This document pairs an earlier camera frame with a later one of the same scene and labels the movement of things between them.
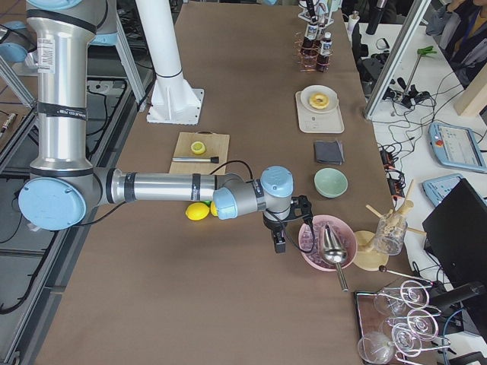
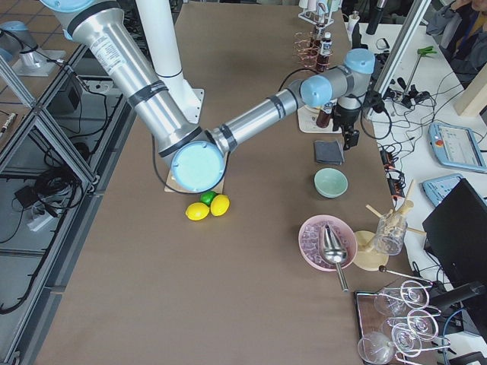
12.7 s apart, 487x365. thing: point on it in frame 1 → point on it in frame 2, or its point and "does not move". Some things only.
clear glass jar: x=390 y=233 does not move
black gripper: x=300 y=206 → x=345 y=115
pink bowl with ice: x=310 y=240 does not move
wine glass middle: x=420 y=323 does not move
